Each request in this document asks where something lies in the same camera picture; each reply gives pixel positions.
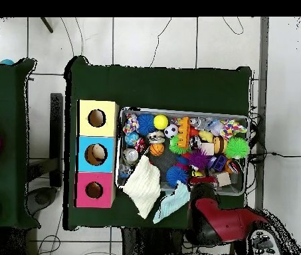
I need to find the colourful rope knot toy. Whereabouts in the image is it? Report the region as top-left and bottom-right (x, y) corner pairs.
(123, 113), (140, 133)

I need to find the green spiky rubber ball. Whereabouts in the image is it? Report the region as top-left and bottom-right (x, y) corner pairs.
(225, 137), (251, 160)

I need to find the wooden box with three holes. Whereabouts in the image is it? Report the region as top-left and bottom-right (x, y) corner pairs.
(74, 99), (120, 209)

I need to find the orange plastic toy block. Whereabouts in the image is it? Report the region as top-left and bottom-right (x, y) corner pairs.
(177, 116), (191, 149)

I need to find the green covered side table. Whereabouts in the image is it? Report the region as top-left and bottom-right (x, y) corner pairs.
(0, 57), (38, 230)

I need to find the purple spiky monster toy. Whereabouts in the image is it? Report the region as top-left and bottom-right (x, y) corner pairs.
(187, 148), (212, 171)

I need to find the small orange basketball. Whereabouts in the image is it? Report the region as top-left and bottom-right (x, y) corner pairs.
(150, 143), (165, 157)

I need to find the cream yellow waffle cloth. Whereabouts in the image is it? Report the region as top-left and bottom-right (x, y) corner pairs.
(122, 155), (162, 220)

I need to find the small soccer ball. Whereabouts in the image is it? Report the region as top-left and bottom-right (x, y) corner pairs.
(163, 124), (179, 139)

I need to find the dark green tablecloth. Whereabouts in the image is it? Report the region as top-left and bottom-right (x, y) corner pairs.
(63, 55), (253, 232)

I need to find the blue spiky rubber ball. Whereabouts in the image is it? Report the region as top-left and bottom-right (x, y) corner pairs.
(165, 166), (189, 188)
(137, 113), (156, 135)

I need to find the mint green waffle cloth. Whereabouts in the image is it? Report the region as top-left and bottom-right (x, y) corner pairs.
(152, 181), (191, 224)

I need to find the small green spiky ball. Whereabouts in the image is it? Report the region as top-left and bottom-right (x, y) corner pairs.
(168, 135), (189, 155)

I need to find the clear mesh bin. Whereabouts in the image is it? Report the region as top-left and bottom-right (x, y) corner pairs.
(115, 108), (249, 197)

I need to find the black cable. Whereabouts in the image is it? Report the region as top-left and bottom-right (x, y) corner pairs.
(245, 150), (301, 161)

